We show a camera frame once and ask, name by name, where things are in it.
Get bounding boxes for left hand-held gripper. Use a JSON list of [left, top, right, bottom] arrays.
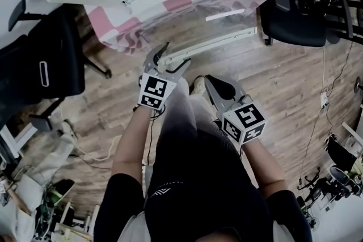
[[138, 41, 192, 111]]

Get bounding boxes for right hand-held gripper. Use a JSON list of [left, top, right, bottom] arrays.
[[204, 74, 268, 146]]

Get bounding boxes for person's left forearm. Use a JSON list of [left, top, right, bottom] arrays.
[[110, 106, 153, 179]]

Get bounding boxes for person's right forearm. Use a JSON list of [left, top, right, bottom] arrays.
[[240, 141, 286, 196]]

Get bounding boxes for person's right shoe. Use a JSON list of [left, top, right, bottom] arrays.
[[189, 75, 206, 96]]

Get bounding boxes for person's light trousers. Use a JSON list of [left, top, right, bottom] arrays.
[[160, 76, 225, 145]]

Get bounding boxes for pink white checked tablecloth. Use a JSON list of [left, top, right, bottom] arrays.
[[85, 0, 293, 57]]

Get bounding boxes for black mesh office chair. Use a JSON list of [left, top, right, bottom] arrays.
[[259, 0, 355, 48]]

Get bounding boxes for white power strip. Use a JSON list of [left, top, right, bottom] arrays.
[[319, 91, 330, 109]]

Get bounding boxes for person's dark top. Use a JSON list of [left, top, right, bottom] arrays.
[[93, 127, 313, 242]]

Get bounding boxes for black office chair white label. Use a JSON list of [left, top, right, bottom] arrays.
[[0, 0, 112, 134]]

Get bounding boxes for grey black office chair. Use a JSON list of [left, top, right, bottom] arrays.
[[297, 164, 355, 207]]

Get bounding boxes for black green shoe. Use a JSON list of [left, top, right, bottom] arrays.
[[42, 178, 76, 207]]

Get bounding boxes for white desk frame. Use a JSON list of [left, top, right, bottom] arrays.
[[0, 121, 38, 163], [341, 121, 363, 148]]

